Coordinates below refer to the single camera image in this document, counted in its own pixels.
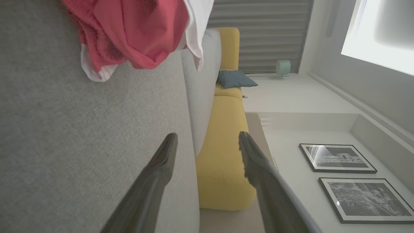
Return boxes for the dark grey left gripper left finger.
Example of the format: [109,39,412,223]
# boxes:
[100,133,179,233]

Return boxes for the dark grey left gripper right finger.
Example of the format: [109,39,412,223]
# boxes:
[238,131,324,233]

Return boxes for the red shorts with white stripe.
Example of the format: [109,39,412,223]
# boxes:
[61,0,214,72]

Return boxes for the yellow fabric sofa section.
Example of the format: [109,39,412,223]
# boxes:
[195,27,257,211]

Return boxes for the black framed picture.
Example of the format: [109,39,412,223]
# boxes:
[299,143,378,174]
[318,177,414,224]

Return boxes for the blue cushion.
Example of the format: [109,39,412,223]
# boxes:
[216,70,258,89]

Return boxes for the mint green round lamp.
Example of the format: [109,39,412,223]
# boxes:
[276,59,291,79]

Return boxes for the red mesh jersey white trim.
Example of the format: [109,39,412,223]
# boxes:
[73,16,130,82]

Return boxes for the grey window blinds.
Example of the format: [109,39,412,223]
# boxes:
[207,0,314,74]

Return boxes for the bright ceiling light panel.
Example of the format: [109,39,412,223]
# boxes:
[341,0,414,77]

